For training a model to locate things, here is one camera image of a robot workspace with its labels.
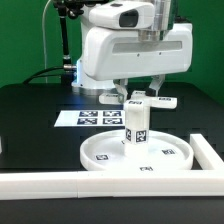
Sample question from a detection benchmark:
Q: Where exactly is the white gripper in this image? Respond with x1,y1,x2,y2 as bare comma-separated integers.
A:
83,23,193,103

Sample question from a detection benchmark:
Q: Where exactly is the white cross-shaped table base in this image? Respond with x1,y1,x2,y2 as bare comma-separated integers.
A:
99,90,177,109

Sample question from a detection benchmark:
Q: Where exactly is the white round table top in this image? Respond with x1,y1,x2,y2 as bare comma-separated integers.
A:
80,129,194,172

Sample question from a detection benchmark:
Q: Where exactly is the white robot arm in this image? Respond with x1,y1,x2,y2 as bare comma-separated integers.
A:
72,0,193,104

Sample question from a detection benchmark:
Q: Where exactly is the white marker sheet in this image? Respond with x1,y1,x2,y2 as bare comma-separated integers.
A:
54,110,125,127

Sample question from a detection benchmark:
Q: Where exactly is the white L-shaped fence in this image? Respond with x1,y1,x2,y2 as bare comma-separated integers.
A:
0,134,224,200

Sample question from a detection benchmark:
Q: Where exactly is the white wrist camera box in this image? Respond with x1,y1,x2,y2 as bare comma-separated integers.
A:
89,1,155,29

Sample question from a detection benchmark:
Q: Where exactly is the black cable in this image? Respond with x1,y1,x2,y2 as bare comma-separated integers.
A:
22,66,76,85

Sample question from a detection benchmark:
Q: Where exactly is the black camera stand pole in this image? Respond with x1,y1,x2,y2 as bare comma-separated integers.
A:
53,0,107,85

